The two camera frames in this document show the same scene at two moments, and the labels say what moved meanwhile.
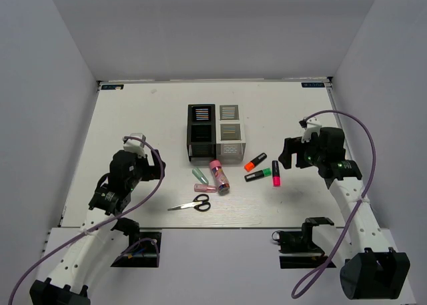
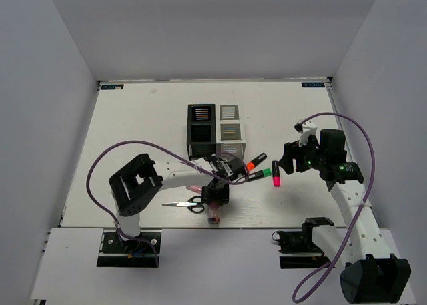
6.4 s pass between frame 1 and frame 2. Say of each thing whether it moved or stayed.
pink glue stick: moved
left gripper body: moved
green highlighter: stayed
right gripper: stayed
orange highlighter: stayed
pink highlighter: stayed
